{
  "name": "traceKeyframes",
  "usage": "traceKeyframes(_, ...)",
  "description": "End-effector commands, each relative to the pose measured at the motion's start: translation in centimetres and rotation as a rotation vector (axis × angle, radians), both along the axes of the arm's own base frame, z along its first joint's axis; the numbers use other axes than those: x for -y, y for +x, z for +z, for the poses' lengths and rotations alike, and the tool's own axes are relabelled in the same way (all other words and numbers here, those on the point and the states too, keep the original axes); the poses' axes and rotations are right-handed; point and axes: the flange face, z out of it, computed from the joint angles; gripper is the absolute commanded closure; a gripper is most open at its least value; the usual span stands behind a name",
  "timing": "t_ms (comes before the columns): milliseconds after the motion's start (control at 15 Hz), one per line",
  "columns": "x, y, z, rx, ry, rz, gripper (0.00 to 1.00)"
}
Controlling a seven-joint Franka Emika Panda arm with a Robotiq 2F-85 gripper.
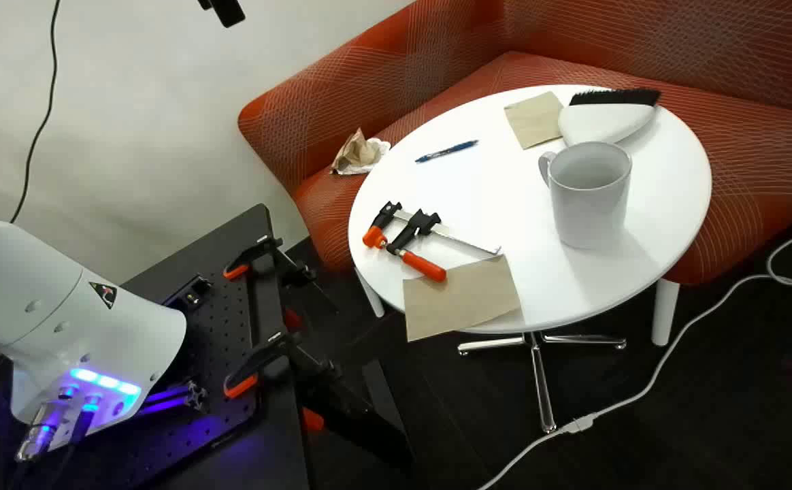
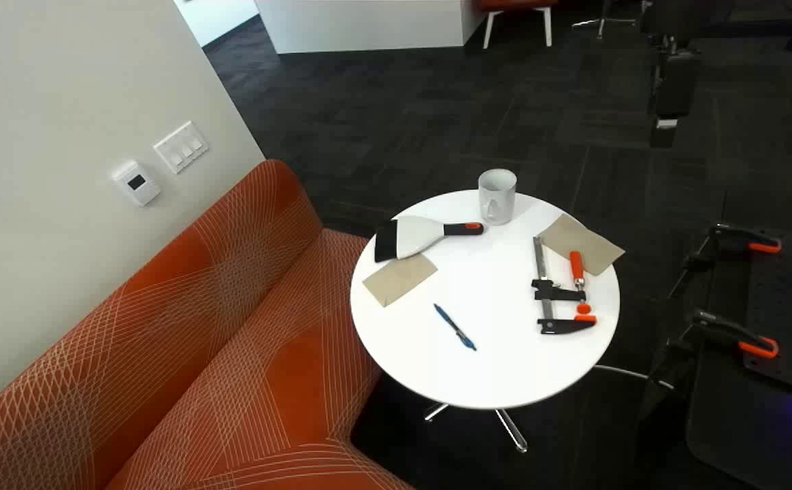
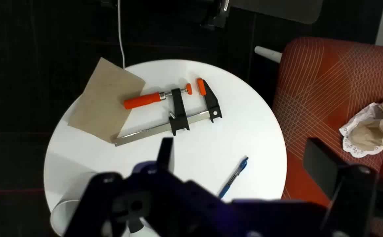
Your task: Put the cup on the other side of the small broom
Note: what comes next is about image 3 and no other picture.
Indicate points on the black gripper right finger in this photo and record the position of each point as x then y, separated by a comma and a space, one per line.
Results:
326, 171

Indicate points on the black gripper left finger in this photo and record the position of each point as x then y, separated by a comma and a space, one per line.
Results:
164, 153

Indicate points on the crumpled paper piece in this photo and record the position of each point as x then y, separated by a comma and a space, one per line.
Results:
370, 132

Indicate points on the blue pen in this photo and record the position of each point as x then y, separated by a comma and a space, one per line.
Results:
234, 175

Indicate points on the large brown cardboard sheet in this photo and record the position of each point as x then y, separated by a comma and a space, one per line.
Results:
103, 100

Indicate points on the orange fabric sofa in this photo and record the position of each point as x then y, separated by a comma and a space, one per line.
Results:
322, 83

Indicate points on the white table leg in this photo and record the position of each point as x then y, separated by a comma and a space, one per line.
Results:
267, 54

